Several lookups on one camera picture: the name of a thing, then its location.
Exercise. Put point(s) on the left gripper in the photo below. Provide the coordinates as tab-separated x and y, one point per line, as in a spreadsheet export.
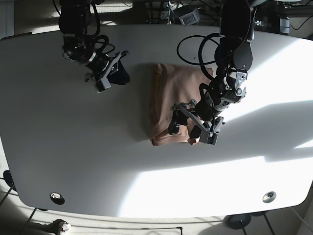
204	131

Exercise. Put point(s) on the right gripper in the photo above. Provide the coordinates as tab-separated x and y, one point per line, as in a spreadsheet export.
106	70

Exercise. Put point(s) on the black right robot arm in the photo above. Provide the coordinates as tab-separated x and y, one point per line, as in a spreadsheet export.
80	24

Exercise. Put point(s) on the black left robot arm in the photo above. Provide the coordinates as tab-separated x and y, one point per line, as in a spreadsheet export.
233	57

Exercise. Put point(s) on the grey multi-socket box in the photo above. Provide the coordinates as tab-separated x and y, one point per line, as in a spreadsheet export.
189	15

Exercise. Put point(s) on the right silver table grommet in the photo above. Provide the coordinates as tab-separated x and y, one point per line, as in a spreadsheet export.
269	197

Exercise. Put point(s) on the silver table grommet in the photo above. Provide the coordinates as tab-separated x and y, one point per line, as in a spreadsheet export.
269	197
57	198

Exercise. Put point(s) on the black round stand base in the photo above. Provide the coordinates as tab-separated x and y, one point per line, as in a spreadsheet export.
239	221

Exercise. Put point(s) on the left silver table grommet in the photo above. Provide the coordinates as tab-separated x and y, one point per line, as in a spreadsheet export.
57	198

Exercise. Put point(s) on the white sneaker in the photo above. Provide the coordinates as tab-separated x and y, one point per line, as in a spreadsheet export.
63	228

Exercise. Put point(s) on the left black table leg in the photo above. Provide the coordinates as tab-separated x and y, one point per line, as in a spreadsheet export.
28	221

